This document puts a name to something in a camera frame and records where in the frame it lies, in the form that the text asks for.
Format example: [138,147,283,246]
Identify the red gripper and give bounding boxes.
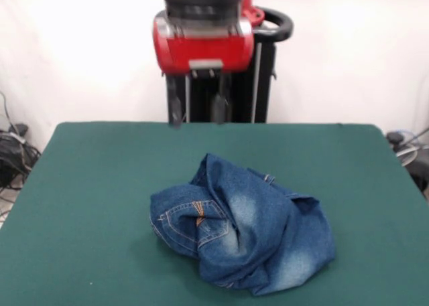
[153,13,255,129]

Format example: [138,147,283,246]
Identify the blue denim jeans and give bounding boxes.
[149,151,337,297]

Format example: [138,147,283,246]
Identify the dark green table cloth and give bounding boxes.
[0,121,429,306]

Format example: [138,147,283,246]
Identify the black power adapter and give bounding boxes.
[9,123,30,137]

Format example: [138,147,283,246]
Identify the dark grey stand base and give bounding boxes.
[407,153,429,200]

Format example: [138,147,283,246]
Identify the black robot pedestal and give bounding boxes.
[154,6,294,123]

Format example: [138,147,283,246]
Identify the black cable tangle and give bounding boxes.
[0,90,43,220]

